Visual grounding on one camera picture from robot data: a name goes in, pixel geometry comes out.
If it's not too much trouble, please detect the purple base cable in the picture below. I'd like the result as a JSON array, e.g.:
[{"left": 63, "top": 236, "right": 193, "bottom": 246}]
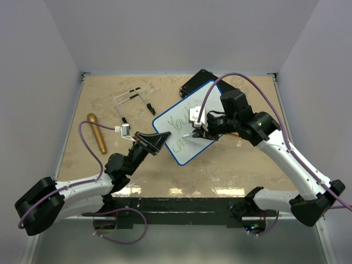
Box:
[
  {"left": 92, "top": 206, "right": 149, "bottom": 245},
  {"left": 246, "top": 211, "right": 281, "bottom": 237}
]

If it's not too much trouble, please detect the wire whiteboard stand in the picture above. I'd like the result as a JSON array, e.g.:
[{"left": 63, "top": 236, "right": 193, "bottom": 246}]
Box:
[{"left": 113, "top": 87, "right": 156, "bottom": 123}]

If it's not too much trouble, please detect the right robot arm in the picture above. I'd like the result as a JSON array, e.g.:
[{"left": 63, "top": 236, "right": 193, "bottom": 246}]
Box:
[{"left": 189, "top": 90, "right": 345, "bottom": 227}]

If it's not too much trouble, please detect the blue framed whiteboard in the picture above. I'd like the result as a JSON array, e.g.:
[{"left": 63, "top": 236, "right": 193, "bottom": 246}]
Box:
[{"left": 152, "top": 80, "right": 214, "bottom": 166}]

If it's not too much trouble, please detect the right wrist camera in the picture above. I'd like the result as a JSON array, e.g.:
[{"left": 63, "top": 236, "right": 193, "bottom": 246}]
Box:
[{"left": 189, "top": 106, "right": 207, "bottom": 130}]

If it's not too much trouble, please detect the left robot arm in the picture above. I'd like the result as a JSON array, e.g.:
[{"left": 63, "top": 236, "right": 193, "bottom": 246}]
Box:
[{"left": 14, "top": 131, "right": 172, "bottom": 236}]

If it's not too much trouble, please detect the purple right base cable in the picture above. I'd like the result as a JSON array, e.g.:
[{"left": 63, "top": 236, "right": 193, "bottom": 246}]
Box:
[{"left": 246, "top": 211, "right": 281, "bottom": 237}]

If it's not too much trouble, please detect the black hard case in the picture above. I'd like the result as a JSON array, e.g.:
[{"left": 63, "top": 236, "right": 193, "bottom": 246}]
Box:
[{"left": 179, "top": 69, "right": 237, "bottom": 98}]

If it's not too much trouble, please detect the gold microphone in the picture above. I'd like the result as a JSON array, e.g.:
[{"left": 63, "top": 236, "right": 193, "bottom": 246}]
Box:
[{"left": 87, "top": 113, "right": 107, "bottom": 155}]

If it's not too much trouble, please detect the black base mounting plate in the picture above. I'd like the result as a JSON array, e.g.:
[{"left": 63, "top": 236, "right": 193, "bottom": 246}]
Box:
[{"left": 83, "top": 197, "right": 277, "bottom": 230}]

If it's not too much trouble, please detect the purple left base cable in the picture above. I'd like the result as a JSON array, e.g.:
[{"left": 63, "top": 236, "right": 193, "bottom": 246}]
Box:
[{"left": 92, "top": 206, "right": 149, "bottom": 245}]

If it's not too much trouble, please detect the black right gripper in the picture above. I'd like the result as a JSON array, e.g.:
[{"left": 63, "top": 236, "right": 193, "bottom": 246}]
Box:
[{"left": 193, "top": 114, "right": 239, "bottom": 141}]

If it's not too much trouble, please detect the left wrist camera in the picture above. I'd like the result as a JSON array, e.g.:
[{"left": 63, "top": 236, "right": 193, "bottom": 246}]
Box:
[{"left": 120, "top": 123, "right": 130, "bottom": 138}]

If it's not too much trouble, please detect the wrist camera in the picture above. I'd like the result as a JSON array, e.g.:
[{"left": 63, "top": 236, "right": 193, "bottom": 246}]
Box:
[
  {"left": 120, "top": 123, "right": 130, "bottom": 138},
  {"left": 189, "top": 106, "right": 207, "bottom": 130}
]

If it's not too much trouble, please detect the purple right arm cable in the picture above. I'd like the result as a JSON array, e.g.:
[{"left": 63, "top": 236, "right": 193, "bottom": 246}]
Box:
[{"left": 196, "top": 72, "right": 352, "bottom": 212}]

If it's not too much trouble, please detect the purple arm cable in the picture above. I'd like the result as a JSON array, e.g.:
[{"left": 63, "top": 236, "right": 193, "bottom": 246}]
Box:
[
  {"left": 196, "top": 72, "right": 352, "bottom": 212},
  {"left": 18, "top": 122, "right": 122, "bottom": 229}
]

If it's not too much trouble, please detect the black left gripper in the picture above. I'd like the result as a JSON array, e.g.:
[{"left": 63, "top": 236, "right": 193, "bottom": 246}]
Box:
[{"left": 126, "top": 131, "right": 171, "bottom": 176}]

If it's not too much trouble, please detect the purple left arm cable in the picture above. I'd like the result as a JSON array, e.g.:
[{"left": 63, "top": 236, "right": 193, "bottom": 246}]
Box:
[{"left": 18, "top": 122, "right": 122, "bottom": 229}]

